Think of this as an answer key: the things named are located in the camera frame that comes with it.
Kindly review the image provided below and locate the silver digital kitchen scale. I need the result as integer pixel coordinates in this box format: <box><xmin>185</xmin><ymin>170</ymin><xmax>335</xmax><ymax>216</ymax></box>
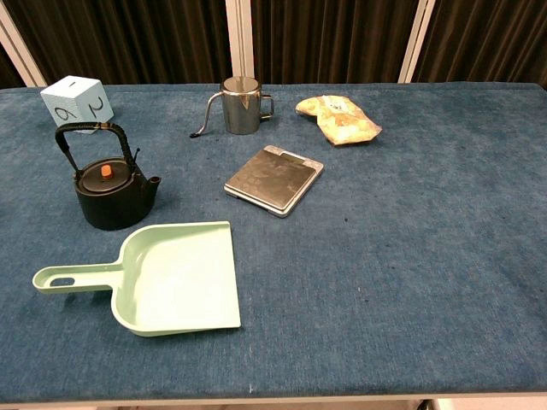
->
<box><xmin>224</xmin><ymin>144</ymin><xmax>325</xmax><ymax>220</ymax></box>

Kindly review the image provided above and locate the yellow snack bag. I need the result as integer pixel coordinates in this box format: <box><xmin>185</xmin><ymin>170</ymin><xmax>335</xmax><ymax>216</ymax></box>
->
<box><xmin>295</xmin><ymin>95</ymin><xmax>382</xmax><ymax>148</ymax></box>

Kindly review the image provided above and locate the light blue numbered foam cube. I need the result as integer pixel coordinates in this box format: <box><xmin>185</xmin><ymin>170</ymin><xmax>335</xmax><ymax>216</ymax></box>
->
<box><xmin>39</xmin><ymin>75</ymin><xmax>115</xmax><ymax>135</ymax></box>

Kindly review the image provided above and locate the black cast iron teapot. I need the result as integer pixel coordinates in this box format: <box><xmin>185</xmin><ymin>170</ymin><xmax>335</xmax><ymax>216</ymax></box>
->
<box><xmin>54</xmin><ymin>121</ymin><xmax>163</xmax><ymax>231</ymax></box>

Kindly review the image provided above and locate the white frame post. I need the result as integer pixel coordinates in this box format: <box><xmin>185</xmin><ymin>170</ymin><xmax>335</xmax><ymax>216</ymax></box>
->
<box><xmin>0</xmin><ymin>3</ymin><xmax>47</xmax><ymax>88</ymax></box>
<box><xmin>225</xmin><ymin>0</ymin><xmax>256</xmax><ymax>85</ymax></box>
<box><xmin>397</xmin><ymin>0</ymin><xmax>441</xmax><ymax>85</ymax></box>

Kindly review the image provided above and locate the stainless steel gooseneck kettle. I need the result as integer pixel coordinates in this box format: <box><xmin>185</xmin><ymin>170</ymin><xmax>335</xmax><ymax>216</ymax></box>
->
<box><xmin>189</xmin><ymin>76</ymin><xmax>276</xmax><ymax>138</ymax></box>

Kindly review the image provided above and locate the blue table cloth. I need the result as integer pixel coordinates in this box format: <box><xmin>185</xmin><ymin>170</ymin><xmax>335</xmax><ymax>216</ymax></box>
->
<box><xmin>0</xmin><ymin>81</ymin><xmax>547</xmax><ymax>405</ymax></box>

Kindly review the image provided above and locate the dark brown curtain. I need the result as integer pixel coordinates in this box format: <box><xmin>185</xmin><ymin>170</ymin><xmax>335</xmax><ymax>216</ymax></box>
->
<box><xmin>0</xmin><ymin>0</ymin><xmax>547</xmax><ymax>90</ymax></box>

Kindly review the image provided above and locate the mint green plastic dustpan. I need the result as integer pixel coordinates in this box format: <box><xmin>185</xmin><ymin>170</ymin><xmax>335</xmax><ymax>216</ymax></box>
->
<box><xmin>32</xmin><ymin>220</ymin><xmax>243</xmax><ymax>339</ymax></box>

